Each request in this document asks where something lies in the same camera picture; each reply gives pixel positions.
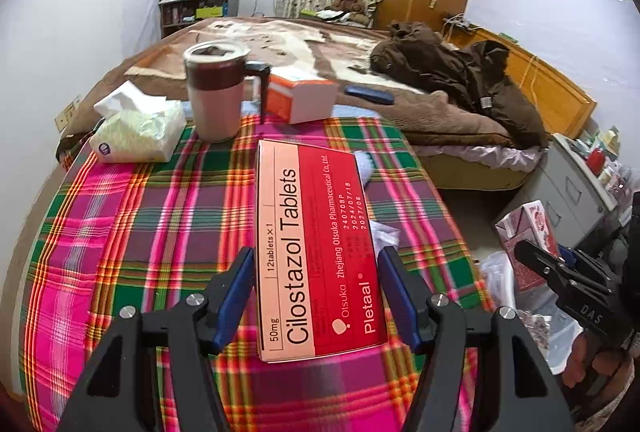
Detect wooden headboard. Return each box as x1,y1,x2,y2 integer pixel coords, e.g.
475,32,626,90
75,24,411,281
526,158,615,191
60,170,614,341
445,26,598,140

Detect small white foam net sleeve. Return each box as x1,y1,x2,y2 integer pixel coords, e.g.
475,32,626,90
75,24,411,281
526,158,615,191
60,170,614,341
352,149,373,190

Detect pink bed sheet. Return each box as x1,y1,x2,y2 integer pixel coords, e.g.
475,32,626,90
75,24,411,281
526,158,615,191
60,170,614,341
415,142,546,173

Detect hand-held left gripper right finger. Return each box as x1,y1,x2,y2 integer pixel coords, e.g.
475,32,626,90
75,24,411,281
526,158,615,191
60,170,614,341
377,246,581,432

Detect white charger cables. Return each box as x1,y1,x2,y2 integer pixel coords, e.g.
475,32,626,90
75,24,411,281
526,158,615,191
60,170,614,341
442,12,473,33

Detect brown lidded mug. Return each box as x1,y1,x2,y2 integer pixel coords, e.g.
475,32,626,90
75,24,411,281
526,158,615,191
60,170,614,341
182,41,271,144

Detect plaid tablecloth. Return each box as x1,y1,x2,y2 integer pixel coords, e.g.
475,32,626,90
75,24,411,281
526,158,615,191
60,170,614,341
20,105,493,432

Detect small red container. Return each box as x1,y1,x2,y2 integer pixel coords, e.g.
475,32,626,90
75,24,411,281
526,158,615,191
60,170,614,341
587,146,609,174

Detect red and pink medicine box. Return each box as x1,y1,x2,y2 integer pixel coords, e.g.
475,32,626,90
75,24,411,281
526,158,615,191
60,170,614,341
255,138,390,364

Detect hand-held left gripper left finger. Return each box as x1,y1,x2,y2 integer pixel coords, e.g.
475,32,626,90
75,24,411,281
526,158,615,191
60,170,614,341
52,246,256,432

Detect brown printed blanket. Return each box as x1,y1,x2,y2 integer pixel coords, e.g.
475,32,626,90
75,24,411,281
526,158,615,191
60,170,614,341
65,16,516,148

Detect white crumpled tissue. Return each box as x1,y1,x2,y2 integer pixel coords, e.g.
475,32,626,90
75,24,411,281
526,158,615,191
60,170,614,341
375,222,401,258

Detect low shelf unit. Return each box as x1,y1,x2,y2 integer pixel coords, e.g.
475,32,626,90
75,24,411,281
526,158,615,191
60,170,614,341
159,0,242,40

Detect soft tissue pack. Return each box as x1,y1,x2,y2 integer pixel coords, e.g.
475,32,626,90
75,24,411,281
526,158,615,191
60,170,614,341
89,81,187,163

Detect red and white carton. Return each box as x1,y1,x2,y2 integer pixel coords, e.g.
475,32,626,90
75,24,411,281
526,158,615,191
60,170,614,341
495,201,561,293

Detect brown jacket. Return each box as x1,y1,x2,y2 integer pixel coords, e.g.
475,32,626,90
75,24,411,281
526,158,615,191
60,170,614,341
370,21,551,148

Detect grey metal cabinet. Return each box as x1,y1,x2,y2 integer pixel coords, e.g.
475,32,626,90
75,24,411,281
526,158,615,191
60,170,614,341
520,132,621,253

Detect white plastic bin liner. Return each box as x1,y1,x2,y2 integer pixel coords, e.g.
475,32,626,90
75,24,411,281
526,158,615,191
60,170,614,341
477,249,571,375

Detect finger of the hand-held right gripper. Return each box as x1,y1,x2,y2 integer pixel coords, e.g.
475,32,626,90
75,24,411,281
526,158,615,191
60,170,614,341
515,239,568,294

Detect person's right hand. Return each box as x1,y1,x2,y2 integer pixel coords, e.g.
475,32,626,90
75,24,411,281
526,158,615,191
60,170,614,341
562,332,636,418

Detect yellow bed base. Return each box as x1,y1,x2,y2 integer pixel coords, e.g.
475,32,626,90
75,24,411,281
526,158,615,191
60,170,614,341
420,152,531,190

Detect beige wall socket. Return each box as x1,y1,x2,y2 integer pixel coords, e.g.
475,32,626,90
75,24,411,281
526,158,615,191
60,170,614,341
54,95,83,133

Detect orange and white box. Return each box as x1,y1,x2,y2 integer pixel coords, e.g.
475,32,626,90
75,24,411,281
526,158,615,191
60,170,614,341
263,71,338,125

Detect dark blue phone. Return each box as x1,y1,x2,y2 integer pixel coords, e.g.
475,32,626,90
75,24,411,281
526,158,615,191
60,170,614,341
345,84,396,104

